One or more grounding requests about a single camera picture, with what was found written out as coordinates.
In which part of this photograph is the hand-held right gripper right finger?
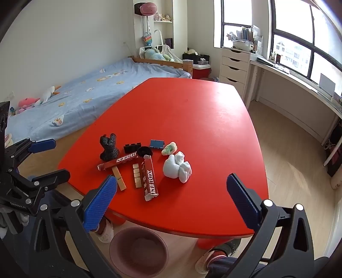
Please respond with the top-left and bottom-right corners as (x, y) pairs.
(227, 173), (330, 278)

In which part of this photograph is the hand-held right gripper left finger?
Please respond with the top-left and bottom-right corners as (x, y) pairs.
(28, 174), (118, 278)

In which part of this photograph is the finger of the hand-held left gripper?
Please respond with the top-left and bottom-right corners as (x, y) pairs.
(8, 168), (71, 212)
(5, 138), (57, 169)

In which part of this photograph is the wooden clothespin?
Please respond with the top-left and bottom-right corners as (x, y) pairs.
(112, 166), (127, 191)

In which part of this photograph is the beige tile strip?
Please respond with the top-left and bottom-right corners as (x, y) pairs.
(133, 164), (142, 188)

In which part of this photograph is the red white-lettered box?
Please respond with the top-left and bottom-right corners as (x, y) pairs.
(97, 151), (139, 172)
(138, 155), (159, 202)

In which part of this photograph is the black lattice figure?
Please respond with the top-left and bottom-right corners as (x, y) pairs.
(99, 133), (120, 161)

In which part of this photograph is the pink plastic bin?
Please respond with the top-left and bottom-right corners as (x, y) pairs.
(109, 227), (169, 277)

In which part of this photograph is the black plastic block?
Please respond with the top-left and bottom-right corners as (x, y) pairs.
(123, 143), (142, 154)

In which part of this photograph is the person's left shoe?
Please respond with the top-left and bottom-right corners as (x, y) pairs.
(96, 218), (114, 243)

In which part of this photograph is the person's shoe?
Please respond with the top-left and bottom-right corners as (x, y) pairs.
(96, 218), (114, 243)
(195, 247), (227, 273)

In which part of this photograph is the white goose plush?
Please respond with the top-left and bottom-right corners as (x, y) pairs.
(35, 86), (61, 105)

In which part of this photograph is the person's right leg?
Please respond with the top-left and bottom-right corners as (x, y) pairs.
(208, 239), (242, 278)

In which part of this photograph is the person's right shoe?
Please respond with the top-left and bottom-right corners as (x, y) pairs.
(195, 247), (227, 273)

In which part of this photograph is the bed with blue sheet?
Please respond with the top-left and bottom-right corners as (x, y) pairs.
(5, 55), (193, 143)

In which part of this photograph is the white desk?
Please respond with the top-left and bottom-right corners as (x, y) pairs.
(250, 57), (342, 166)

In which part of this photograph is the white drawer unit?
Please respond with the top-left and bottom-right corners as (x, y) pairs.
(220, 47), (252, 99)

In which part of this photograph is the red cooler box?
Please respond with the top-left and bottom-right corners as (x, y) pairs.
(192, 64), (211, 80)

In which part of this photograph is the white flat box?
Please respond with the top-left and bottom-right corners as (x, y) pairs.
(319, 73), (336, 96)

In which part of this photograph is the pale blue plush toy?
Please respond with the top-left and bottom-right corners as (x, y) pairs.
(144, 48), (174, 61)

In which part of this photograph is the black storage box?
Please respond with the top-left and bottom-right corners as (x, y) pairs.
(182, 53), (210, 65)

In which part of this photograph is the large black-framed window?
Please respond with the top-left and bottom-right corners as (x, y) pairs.
(270, 0), (342, 97)

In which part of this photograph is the stack of books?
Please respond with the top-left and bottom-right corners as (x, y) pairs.
(240, 25), (264, 51)

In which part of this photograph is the small black-framed window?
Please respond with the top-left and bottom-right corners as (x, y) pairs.
(214, 0), (253, 49)

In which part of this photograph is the pink basketball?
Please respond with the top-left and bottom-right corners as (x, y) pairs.
(140, 2), (158, 15)

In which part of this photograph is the white wall shelf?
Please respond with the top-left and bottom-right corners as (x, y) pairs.
(133, 0), (174, 50)

